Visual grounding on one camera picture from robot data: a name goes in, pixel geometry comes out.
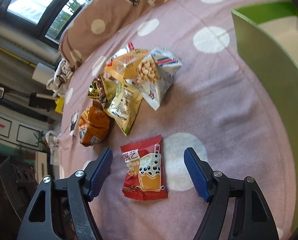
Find striped white clothes pile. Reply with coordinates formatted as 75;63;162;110
46;58;76;98

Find black framed window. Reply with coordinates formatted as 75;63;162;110
0;0;91;49

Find red bubble tea snack packet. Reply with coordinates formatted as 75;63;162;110
120;135;168;201

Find potted green plant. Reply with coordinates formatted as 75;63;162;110
33;131;48;148

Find white peanut snack bag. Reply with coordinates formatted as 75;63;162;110
129;48;182;111

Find yellow box beside bed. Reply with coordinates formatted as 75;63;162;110
55;97;64;114

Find pale green snack packet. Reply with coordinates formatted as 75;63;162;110
106;82;143;136

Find white paper roll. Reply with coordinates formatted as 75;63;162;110
32;63;55;85

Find green white cardboard box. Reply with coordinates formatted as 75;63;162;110
232;1;298;232

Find red white milk candy packet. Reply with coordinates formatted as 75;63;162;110
107;42;134;64

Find dark yellow chocolate snack packet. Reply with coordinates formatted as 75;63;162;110
88;74;118;104

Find orange biscuit snack packet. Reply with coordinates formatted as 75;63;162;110
79;101;110;147

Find yellow rice cracker packet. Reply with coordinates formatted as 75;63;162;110
105;49;149;82

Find pink polka dot bedsheet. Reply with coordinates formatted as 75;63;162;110
58;0;296;239

